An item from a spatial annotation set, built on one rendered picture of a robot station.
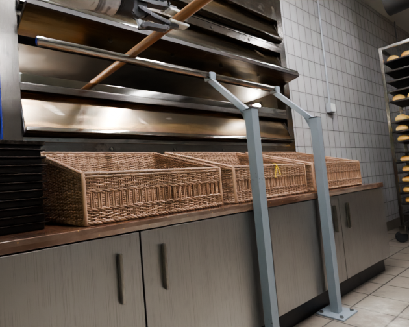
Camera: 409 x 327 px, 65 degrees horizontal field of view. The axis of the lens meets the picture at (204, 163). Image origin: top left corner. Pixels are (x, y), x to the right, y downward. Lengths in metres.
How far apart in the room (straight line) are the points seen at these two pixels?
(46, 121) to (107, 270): 0.75
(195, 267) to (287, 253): 0.51
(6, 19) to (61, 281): 1.08
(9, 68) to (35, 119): 0.21
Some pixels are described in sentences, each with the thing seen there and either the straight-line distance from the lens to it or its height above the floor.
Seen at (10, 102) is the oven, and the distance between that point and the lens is 1.48.
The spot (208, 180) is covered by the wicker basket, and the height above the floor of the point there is 0.68.
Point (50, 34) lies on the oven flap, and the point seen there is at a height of 1.37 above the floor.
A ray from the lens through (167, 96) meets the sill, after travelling 1.78.
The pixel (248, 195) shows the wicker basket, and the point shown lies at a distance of 1.36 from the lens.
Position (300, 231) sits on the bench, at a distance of 1.57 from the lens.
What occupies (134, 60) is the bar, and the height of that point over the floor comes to 1.15.
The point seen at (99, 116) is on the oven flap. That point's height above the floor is 1.02.
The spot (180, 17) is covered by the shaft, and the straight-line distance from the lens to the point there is 1.07.
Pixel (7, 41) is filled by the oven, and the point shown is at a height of 1.30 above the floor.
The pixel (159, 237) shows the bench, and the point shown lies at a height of 0.52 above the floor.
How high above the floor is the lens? 0.67
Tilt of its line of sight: 4 degrees up
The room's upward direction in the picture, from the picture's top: 5 degrees counter-clockwise
